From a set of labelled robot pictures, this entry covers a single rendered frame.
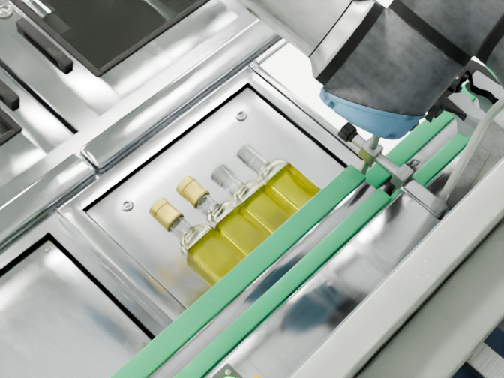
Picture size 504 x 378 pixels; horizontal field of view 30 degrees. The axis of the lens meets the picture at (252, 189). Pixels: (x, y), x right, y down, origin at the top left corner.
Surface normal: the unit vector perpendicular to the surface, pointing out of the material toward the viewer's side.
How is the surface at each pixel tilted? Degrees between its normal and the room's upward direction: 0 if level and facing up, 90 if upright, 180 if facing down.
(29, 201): 90
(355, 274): 90
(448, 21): 112
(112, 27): 90
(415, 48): 106
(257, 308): 90
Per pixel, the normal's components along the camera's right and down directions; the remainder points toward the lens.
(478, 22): -0.57, 0.37
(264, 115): 0.11, -0.51
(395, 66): -0.19, 0.11
